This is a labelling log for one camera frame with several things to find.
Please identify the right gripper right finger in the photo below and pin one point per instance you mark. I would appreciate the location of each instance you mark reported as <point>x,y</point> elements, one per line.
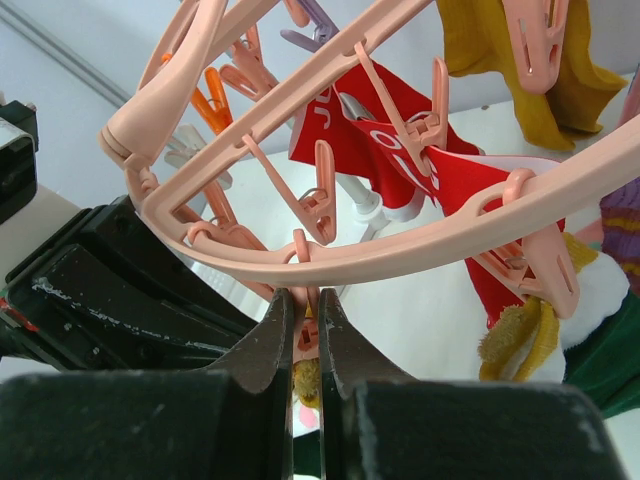
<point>378,422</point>

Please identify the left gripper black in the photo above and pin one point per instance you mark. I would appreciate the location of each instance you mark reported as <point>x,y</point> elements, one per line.
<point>59,263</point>

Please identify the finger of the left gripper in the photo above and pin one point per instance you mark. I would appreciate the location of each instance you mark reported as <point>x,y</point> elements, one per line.
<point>166,316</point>

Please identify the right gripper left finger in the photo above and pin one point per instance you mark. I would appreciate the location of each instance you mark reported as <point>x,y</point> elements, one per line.
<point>229,420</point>

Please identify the silver clothes rack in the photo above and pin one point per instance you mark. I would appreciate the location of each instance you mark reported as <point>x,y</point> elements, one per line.
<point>368,208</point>

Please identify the red hanging sock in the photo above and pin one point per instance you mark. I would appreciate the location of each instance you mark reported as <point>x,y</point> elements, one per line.
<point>349,117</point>
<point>458,171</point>

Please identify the pink striped yellow-toe sock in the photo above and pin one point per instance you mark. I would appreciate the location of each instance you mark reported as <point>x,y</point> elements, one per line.
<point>616,231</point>

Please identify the mustard hanging sock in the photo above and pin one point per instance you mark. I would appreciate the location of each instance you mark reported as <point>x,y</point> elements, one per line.
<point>541,48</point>

